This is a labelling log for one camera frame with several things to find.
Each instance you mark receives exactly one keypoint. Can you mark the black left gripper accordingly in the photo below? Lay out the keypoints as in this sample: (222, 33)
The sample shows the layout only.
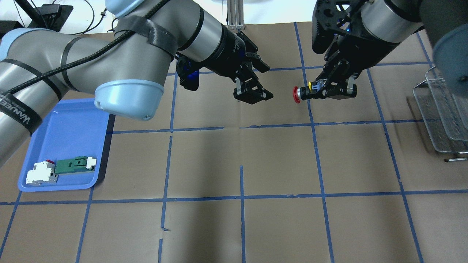
(227, 51)

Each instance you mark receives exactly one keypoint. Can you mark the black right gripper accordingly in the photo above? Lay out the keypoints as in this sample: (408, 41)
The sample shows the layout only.
(360, 49)

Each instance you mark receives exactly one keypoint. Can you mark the red emergency stop button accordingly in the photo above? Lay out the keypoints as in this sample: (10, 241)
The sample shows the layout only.
(313, 90)

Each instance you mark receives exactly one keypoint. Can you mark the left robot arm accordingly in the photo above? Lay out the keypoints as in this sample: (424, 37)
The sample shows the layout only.
(127, 75)

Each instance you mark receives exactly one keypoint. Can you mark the blue plastic tray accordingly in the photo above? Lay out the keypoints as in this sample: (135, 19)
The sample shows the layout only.
(73, 128)

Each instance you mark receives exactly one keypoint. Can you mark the green terminal block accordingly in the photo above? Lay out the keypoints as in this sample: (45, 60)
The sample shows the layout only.
(77, 165)

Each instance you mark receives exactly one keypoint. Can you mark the white circuit breaker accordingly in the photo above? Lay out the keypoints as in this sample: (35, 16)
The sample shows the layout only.
(42, 173)

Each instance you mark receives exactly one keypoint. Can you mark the aluminium frame post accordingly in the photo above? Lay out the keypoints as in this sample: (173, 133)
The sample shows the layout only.
(235, 15)

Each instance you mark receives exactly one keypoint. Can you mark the wire mesh shelf basket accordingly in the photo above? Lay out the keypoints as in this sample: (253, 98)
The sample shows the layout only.
(444, 114)

